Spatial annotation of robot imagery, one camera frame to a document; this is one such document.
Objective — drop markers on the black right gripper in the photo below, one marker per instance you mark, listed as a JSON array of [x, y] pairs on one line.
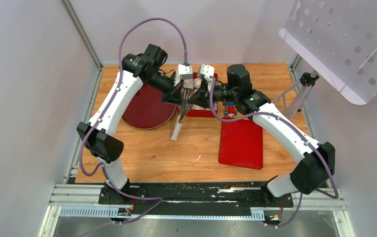
[[203, 96]]

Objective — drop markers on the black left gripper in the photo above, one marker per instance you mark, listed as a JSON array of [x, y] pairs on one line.
[[172, 96]]

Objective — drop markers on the wooden metal food tongs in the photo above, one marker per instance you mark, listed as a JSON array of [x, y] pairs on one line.
[[186, 94]]

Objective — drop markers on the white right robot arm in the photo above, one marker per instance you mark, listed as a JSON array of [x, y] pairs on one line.
[[315, 160]]

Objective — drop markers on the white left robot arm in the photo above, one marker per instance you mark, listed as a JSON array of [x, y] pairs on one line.
[[97, 135]]

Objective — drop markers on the red rectangular chocolate box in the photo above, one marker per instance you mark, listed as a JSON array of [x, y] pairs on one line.
[[200, 112]]

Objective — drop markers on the blue red toy car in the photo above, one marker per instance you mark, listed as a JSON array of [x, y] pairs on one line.
[[230, 109]]

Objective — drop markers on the round dark red tray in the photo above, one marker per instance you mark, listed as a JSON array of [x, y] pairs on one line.
[[147, 111]]

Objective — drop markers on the red box lid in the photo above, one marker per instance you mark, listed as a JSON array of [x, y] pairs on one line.
[[241, 144]]

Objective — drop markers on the grey tripod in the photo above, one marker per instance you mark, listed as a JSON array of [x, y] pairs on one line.
[[305, 84]]

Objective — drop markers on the perforated white light panel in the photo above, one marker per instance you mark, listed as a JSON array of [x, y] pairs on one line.
[[338, 39]]

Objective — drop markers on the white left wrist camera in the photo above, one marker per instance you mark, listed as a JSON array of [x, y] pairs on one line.
[[184, 72]]

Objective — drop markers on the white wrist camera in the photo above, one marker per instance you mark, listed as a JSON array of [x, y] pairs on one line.
[[184, 72], [206, 72]]

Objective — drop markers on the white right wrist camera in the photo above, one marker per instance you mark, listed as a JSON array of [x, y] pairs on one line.
[[206, 72]]

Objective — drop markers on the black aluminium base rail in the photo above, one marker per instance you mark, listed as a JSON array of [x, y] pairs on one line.
[[188, 201]]

